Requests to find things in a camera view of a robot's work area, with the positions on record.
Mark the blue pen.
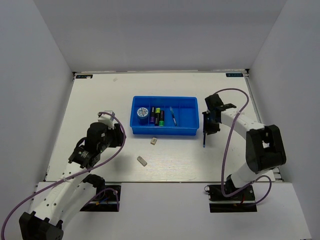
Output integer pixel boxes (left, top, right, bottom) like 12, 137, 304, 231
202, 133, 206, 148

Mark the metal table edge rail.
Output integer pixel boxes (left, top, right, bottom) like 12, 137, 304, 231
244, 69, 285, 182

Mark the right corner label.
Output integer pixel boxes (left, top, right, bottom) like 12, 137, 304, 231
225, 72, 244, 78

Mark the grey eraser block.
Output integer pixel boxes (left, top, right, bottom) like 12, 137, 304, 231
137, 156, 148, 167

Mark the green cap black highlighter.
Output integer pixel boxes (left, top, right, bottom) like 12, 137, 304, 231
159, 110, 165, 127

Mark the purple cap highlighter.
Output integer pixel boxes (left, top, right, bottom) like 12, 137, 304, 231
149, 106, 156, 124

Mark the corner label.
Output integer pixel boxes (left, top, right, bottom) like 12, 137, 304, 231
75, 74, 93, 79
225, 72, 244, 78

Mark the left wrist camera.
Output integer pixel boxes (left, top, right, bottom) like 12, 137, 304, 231
97, 110, 115, 129

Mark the green pen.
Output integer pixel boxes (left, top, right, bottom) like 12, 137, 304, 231
169, 106, 178, 127

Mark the left corner label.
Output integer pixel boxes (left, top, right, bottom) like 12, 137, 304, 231
75, 74, 93, 79

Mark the blue divided plastic bin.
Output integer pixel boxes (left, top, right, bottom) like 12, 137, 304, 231
130, 96, 200, 136

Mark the beige eraser block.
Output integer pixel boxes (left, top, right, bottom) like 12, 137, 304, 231
150, 137, 157, 145

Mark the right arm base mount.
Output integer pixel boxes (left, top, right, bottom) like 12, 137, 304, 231
204, 184, 257, 213

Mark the yellow cap black highlighter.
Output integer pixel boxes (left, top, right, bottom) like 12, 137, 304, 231
154, 108, 161, 126

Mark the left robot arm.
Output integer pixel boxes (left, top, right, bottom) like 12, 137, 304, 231
19, 120, 126, 240

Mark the blue round tape container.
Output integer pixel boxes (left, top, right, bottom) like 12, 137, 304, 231
136, 107, 150, 125

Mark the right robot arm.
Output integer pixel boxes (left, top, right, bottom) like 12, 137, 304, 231
202, 93, 287, 200

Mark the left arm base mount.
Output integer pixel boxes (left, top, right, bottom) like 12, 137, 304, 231
80, 184, 122, 213

